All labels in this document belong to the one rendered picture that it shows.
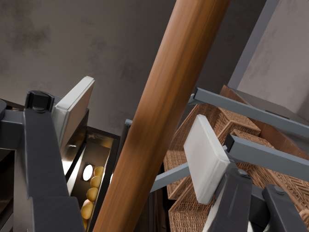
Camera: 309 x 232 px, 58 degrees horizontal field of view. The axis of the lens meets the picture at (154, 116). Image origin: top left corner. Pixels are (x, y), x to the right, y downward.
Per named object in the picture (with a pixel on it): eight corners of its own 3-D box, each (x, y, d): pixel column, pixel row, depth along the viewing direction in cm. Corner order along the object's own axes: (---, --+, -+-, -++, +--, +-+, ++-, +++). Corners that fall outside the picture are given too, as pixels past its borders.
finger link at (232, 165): (234, 192, 13) (289, 209, 14) (212, 145, 18) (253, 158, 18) (221, 216, 14) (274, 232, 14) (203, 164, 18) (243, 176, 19)
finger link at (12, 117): (31, 162, 13) (-37, 142, 12) (64, 121, 17) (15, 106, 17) (38, 133, 12) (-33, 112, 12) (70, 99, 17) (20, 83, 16)
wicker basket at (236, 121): (219, 217, 137) (167, 201, 134) (198, 163, 191) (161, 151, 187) (263, 130, 124) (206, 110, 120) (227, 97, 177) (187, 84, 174)
